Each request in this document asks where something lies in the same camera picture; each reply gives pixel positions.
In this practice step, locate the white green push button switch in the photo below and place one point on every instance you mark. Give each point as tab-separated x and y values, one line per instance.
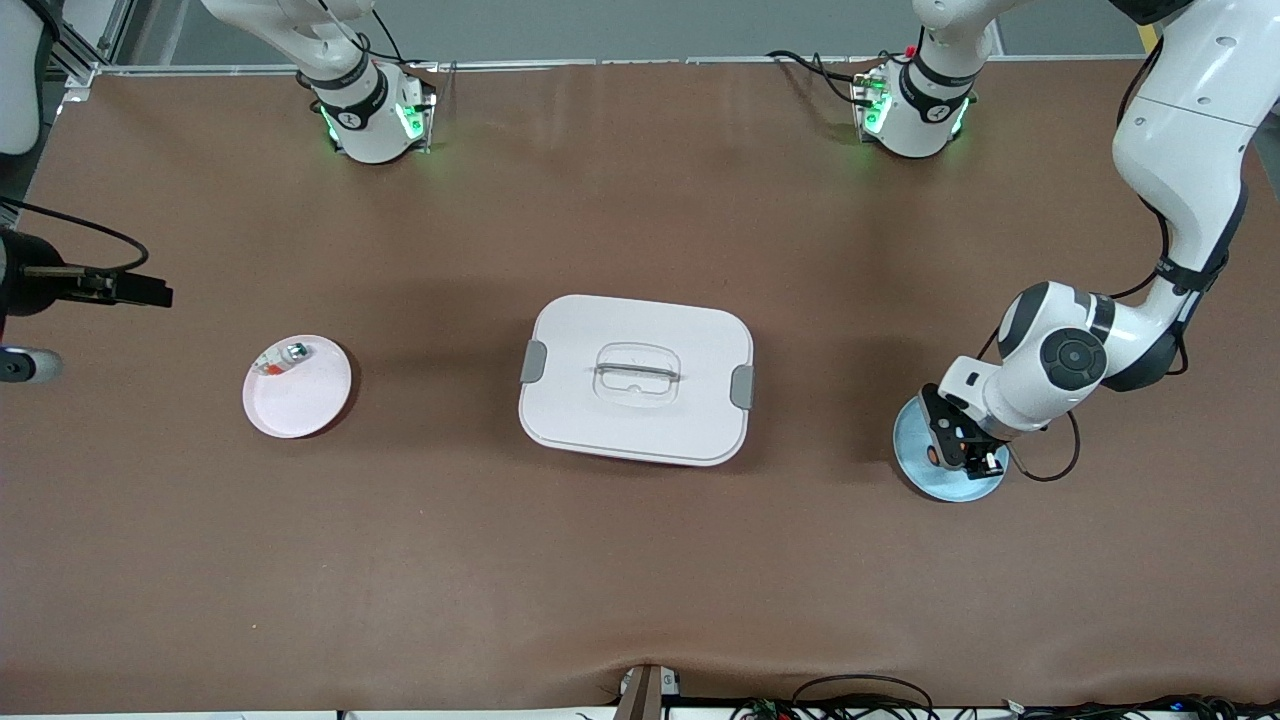
295	352

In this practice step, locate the light blue round plate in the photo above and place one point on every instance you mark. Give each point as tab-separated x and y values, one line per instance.
940	485

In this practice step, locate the white lidded storage box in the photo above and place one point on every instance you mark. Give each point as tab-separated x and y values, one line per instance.
600	420

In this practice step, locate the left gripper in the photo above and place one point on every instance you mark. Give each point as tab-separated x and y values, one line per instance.
974	443

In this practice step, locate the pale pink round plate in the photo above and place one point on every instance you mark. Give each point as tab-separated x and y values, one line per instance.
290	415

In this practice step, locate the orange black push button switch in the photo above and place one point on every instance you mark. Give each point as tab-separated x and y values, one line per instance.
932	456

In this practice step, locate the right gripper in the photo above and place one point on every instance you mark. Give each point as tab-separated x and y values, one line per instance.
20	287

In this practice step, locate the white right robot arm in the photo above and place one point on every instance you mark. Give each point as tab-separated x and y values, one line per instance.
370	120

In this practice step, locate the aluminium frame post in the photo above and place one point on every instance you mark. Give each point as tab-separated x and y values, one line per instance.
75	72

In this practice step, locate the aluminium table edge rail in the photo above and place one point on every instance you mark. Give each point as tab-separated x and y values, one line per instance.
520	64

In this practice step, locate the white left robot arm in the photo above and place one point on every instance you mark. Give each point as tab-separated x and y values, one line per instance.
1180	150

